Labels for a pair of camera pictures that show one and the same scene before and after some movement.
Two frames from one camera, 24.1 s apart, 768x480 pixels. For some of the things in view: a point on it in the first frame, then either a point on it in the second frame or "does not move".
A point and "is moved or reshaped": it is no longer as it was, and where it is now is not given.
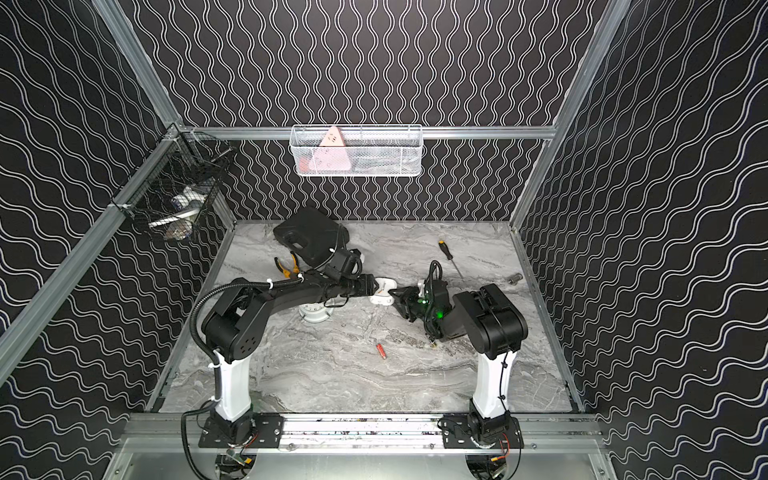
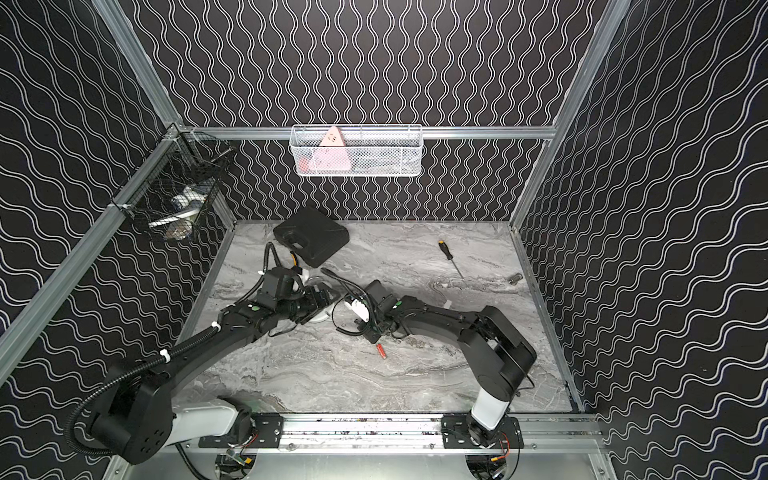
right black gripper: x=405 y=300 to x=369 y=334
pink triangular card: x=331 y=154 does not move
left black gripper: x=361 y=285 to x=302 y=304
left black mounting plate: x=267 y=432 does not move
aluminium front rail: x=361 y=434 does not move
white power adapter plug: x=381 y=295 is moved or reshaped
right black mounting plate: x=456 y=434 does not move
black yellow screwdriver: x=448 y=253 does not move
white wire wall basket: x=386 y=150 does not move
